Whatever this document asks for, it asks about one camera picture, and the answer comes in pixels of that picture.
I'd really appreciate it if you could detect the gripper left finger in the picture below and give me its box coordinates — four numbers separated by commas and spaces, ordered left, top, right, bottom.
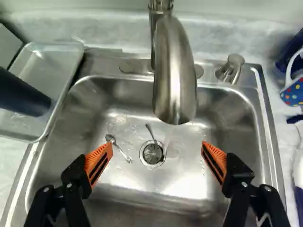
23, 141, 114, 227

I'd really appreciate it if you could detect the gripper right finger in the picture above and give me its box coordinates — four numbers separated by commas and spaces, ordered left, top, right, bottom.
200, 140, 291, 227

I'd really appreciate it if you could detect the dark blue cup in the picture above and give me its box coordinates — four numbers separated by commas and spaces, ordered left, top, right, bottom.
0, 66, 53, 117

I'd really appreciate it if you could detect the clear plastic tray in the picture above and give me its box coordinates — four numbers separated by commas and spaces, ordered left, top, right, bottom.
0, 42, 85, 144

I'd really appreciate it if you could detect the small steel spoon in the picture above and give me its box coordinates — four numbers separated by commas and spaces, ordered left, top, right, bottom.
105, 134, 133, 164

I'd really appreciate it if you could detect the stainless steel sink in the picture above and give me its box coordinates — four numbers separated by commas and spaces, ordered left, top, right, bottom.
0, 48, 288, 227

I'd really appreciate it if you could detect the steel drain strainer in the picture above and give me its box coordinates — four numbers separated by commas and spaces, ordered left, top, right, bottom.
139, 140, 167, 170

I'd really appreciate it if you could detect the steel spoon in drain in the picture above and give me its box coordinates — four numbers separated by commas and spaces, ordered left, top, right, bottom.
145, 123, 159, 145

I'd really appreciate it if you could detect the blue polka dot cloth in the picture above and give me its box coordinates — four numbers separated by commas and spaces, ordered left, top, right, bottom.
279, 77, 303, 107

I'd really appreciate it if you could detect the steel side sprayer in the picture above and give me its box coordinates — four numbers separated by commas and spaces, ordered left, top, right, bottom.
214, 53, 245, 85

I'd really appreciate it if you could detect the brushed steel tap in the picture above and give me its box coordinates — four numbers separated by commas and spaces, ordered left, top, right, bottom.
147, 0, 198, 125

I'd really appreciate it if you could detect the dark blue bottle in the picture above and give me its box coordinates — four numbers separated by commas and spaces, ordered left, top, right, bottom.
272, 28, 303, 79

